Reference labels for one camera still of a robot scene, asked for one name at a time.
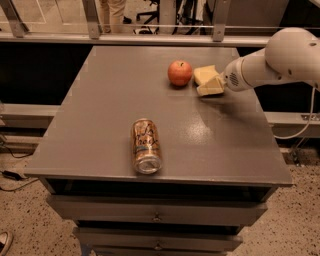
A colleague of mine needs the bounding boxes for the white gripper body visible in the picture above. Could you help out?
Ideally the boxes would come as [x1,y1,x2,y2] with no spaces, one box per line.
[223,57,252,92]

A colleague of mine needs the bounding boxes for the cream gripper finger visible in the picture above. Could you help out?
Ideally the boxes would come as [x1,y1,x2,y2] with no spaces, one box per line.
[196,75,225,96]

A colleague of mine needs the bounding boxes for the yellow sponge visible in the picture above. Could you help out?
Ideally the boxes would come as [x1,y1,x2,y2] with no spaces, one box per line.
[193,65,219,85]

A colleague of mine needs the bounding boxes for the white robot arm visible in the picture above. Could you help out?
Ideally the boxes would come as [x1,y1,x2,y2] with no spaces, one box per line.
[194,28,320,96]

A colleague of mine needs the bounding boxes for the red apple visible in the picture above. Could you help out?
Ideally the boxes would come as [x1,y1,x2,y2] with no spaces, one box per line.
[167,60,192,86]

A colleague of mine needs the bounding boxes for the grey drawer cabinet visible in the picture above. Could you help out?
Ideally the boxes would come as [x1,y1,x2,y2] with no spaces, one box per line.
[26,46,292,256]

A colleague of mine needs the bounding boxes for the crushed soda can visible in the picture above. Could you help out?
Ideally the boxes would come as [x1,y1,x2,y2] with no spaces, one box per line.
[131,118,162,174]

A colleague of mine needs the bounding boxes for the black office chair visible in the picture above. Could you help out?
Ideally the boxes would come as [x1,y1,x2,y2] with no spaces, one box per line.
[133,0,160,35]

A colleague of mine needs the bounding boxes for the person legs in background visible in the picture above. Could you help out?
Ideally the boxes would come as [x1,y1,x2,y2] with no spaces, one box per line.
[99,0,132,33]

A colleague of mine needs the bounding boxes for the top drawer front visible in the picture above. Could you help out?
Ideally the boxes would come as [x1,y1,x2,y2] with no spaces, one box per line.
[47,195,267,226]

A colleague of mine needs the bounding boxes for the drawer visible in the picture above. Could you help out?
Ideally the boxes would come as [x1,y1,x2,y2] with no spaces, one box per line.
[47,195,267,226]
[74,228,242,252]

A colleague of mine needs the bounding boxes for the metal railing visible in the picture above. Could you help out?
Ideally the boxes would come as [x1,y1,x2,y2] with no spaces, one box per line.
[0,0,320,48]

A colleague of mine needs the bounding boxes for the shoe at bottom left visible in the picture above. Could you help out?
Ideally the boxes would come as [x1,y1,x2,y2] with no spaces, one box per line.
[0,231,13,256]

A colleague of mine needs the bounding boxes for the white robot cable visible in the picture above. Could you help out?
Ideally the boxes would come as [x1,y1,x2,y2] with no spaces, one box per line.
[273,84,317,141]

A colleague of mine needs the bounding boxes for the black power adapter cable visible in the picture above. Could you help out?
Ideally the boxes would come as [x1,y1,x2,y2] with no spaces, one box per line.
[0,143,39,193]

